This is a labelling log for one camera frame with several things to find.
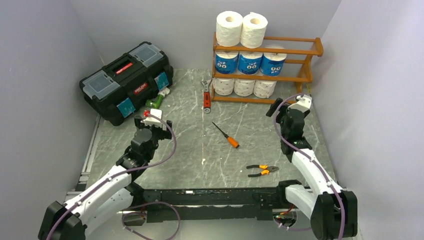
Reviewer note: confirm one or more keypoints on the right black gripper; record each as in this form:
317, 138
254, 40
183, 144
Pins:
283, 110

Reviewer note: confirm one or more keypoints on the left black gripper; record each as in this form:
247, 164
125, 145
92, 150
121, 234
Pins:
163, 134

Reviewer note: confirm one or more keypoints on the white dotted roll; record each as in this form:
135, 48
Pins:
264, 89

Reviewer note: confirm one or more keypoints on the orange wooden shelf rack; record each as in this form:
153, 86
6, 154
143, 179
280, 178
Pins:
299, 51

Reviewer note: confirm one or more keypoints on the white paper towel roll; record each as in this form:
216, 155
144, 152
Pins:
244, 87
228, 28
253, 30

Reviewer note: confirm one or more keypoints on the blue monster-face roll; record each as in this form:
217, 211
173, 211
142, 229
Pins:
249, 62

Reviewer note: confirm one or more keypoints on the white roll with red print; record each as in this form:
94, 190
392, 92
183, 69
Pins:
223, 86

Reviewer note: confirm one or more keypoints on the blue paper roll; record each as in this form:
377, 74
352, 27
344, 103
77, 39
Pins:
226, 61

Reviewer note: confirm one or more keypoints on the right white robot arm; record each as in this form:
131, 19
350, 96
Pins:
331, 210

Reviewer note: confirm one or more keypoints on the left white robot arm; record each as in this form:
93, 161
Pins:
78, 217

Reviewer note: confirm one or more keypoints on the green small object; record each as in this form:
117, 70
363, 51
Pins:
155, 104

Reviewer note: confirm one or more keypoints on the black plastic toolbox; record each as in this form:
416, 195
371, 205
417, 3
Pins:
123, 86

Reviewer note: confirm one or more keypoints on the black orange screwdriver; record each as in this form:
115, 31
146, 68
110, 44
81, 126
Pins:
231, 140

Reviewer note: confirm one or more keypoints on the orange black pliers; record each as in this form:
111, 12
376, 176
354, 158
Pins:
265, 170

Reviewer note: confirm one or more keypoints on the red adjustable wrench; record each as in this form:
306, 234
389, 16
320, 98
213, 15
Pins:
206, 96

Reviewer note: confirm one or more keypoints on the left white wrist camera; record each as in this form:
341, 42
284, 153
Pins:
153, 117

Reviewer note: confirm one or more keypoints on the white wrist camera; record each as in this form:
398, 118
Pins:
153, 117
303, 103

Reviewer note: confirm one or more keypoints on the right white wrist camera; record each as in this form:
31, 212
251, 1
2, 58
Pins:
303, 103

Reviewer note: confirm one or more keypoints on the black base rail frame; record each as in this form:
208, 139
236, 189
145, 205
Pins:
159, 205

